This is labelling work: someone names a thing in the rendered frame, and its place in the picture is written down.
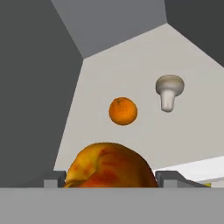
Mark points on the orange yellow peach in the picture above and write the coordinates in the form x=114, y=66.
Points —
x=109, y=166

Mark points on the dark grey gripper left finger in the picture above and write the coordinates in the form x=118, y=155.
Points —
x=55, y=178

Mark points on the orange tangerine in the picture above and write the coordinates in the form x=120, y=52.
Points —
x=123, y=111

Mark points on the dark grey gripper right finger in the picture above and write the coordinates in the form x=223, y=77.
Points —
x=169, y=178

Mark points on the yellow lemon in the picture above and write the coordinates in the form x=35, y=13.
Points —
x=207, y=184

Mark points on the white mushroom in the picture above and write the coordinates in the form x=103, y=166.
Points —
x=169, y=90

